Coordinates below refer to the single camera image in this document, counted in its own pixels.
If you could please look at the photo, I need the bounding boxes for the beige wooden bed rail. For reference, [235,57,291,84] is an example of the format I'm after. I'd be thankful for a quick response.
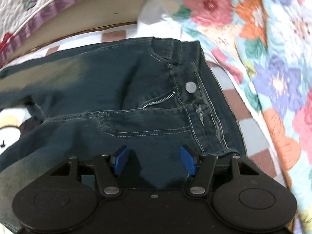
[1,0,146,64]

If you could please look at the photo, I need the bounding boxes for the floral quilted blanket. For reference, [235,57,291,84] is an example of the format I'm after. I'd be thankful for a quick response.
[137,0,311,233]

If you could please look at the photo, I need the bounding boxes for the white checkered bed sheet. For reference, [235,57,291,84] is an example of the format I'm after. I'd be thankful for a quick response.
[1,22,287,186]

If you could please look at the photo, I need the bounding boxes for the dark blue denim jeans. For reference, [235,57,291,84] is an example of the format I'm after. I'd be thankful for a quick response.
[1,37,245,232]

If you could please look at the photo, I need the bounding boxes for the white bear strawberry quilt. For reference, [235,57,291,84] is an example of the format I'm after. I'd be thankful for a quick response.
[1,0,82,65]

